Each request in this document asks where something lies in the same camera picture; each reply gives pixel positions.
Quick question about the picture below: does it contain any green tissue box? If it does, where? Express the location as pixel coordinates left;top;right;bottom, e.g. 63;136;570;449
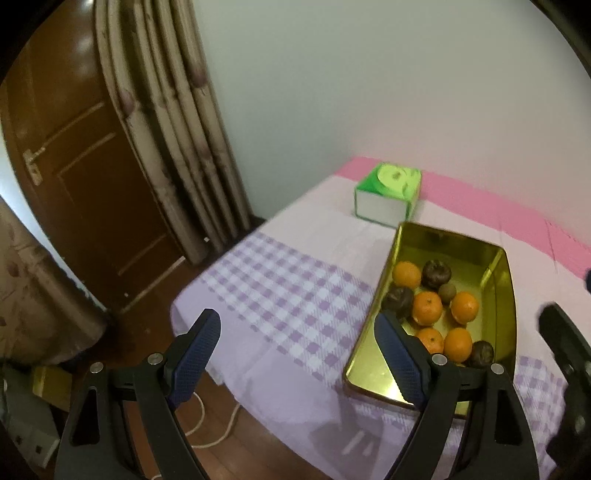
353;162;422;226

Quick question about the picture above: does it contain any metal door handle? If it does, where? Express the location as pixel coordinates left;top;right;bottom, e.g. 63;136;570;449
23;148;47;186

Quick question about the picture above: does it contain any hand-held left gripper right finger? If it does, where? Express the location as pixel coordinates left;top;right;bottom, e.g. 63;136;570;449
374;311;541;480

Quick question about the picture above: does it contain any white cable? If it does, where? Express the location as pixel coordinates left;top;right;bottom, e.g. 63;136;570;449
182;390;243;449

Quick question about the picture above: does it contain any white power strip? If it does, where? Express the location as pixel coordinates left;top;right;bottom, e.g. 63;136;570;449
0;364;61;467

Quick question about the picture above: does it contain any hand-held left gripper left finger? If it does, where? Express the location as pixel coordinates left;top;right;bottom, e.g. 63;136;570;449
54;308;222;480

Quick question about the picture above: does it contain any orange mandarin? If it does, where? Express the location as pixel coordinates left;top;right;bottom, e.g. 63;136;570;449
417;327;445;355
411;292;444;326
392;261;423;289
450;292;479;324
443;327;474;363

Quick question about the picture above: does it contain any brown wooden door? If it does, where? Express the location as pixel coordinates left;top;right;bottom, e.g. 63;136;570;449
0;28;185;315

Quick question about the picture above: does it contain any beige patterned curtain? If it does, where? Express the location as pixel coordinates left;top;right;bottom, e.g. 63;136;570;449
95;0;252;266
0;196;109;367

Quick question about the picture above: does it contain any yellow box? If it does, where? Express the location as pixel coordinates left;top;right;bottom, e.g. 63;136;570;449
31;366;75;411

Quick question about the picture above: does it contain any dark purple mangosteen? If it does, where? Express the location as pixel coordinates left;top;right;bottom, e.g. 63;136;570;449
421;260;452;287
381;287;415;320
464;340;495;368

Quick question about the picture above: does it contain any gold and red tin box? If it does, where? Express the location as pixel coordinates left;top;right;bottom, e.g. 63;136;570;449
342;222;518;420

